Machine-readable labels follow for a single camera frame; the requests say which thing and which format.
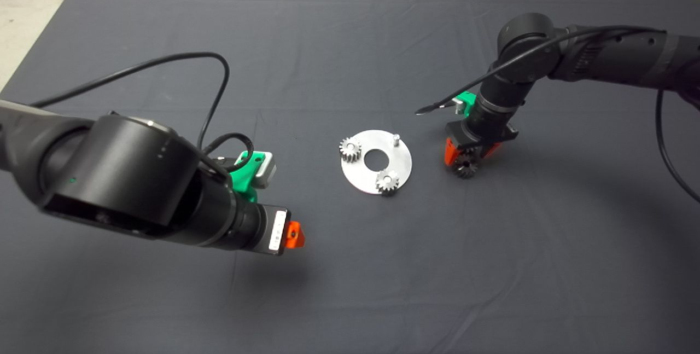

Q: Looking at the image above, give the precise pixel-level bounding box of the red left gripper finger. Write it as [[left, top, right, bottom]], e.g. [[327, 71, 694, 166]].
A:
[[285, 220, 306, 249]]

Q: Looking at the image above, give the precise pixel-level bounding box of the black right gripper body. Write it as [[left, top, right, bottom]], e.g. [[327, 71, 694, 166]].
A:
[[445, 116, 519, 152]]

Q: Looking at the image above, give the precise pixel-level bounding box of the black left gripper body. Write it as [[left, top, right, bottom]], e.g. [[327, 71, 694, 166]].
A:
[[255, 205, 291, 257]]

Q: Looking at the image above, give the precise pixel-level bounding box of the dark steel gear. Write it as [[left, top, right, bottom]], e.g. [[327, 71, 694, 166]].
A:
[[452, 153, 480, 179]]

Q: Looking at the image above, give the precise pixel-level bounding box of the small silver steel gear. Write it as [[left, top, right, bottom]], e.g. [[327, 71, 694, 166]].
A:
[[339, 137, 363, 163], [375, 169, 400, 196]]

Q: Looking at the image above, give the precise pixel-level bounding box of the round metal plate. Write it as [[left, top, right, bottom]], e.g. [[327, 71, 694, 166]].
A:
[[341, 130, 413, 196]]

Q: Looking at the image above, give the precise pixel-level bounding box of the dark grey table cloth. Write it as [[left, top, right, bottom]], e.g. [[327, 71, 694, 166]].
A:
[[0, 0, 700, 354]]

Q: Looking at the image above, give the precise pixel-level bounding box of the green right camera mount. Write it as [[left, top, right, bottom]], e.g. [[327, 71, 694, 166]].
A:
[[453, 91, 477, 119]]

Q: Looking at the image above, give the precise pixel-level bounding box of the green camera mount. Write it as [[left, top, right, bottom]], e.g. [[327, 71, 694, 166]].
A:
[[230, 150, 267, 203], [453, 91, 477, 119]]

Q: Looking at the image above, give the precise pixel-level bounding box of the green left camera mount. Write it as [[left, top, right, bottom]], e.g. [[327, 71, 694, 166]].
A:
[[230, 150, 267, 203]]

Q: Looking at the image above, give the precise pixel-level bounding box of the silver left camera box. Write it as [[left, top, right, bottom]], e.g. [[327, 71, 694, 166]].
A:
[[255, 153, 277, 189]]

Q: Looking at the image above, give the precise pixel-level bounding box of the black left camera cable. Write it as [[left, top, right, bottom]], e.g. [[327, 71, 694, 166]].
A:
[[30, 51, 255, 173]]

